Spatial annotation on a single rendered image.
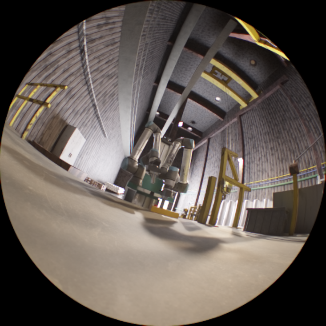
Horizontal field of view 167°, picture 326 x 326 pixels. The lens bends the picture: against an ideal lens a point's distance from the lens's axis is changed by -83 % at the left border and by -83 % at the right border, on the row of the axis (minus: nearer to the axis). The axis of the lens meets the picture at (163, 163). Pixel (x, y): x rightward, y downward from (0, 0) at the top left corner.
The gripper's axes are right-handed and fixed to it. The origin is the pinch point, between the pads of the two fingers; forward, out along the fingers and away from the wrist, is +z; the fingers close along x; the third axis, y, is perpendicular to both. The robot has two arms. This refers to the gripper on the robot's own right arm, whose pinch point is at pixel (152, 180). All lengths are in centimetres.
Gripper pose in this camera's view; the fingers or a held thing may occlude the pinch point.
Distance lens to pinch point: 93.4
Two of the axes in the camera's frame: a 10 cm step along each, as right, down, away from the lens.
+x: -8.3, -3.3, -4.5
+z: 0.1, 8.0, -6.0
